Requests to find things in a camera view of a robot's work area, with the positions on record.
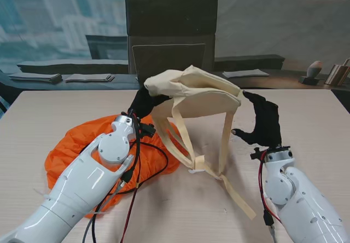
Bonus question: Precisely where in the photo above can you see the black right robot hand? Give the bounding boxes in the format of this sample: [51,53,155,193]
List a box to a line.
[231,90,283,148]

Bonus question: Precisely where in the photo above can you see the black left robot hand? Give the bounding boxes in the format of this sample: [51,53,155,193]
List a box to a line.
[127,88,172,118]

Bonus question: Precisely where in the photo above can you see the cream fabric backpack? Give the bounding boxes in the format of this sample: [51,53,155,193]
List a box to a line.
[143,65,257,221]

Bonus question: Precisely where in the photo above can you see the orange rain cover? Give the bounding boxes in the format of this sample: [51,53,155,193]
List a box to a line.
[45,113,180,219]

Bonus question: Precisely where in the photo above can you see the dark background desk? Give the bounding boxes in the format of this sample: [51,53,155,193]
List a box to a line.
[0,69,350,91]

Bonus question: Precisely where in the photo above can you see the white paper sheets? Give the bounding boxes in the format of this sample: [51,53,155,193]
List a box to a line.
[222,69,271,79]

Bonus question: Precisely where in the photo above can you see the thin grey paper stack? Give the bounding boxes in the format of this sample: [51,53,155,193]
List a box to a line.
[65,73,115,83]

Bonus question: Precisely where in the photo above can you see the grey vase on base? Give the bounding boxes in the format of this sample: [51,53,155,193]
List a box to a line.
[299,60,325,85]

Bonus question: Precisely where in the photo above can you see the dark office chair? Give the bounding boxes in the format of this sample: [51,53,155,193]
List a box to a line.
[125,0,219,88]

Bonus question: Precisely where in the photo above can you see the copper coloured books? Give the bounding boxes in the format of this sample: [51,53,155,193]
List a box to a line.
[324,59,350,86]

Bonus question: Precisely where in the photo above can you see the thick grey paper stack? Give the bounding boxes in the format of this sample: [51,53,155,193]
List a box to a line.
[8,72,62,84]

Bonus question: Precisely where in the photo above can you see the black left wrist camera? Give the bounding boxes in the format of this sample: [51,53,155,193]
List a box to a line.
[139,122,156,137]

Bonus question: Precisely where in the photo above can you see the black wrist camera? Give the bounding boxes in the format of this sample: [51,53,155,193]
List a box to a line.
[139,122,156,137]
[250,147,267,160]

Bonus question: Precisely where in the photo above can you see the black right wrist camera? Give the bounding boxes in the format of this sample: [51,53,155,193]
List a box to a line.
[250,147,267,160]

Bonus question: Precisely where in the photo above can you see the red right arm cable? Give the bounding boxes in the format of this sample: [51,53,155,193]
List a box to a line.
[258,151,282,224]

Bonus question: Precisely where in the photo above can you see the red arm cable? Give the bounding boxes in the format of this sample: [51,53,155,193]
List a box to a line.
[120,133,143,243]
[258,151,282,224]

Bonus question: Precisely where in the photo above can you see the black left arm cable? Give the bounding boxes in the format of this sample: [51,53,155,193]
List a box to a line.
[83,114,170,243]

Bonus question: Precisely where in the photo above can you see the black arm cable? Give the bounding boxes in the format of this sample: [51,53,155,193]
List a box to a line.
[262,193,276,229]
[83,114,170,243]

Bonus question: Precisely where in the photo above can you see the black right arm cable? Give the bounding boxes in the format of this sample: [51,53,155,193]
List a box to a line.
[262,193,276,229]

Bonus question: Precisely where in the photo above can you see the red left arm cable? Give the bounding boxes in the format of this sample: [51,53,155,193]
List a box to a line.
[120,133,143,243]

